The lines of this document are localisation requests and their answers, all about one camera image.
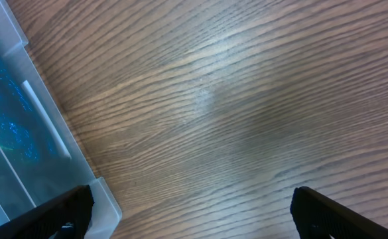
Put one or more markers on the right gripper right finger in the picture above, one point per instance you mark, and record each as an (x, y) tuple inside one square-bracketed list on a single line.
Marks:
[(317, 216)]

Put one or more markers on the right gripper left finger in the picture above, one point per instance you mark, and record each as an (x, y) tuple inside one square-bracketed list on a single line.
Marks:
[(66, 216)]

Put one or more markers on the blue sequin garment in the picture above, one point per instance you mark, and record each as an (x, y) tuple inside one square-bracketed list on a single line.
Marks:
[(23, 134)]

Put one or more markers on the clear plastic container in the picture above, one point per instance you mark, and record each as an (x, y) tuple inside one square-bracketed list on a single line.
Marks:
[(25, 186)]

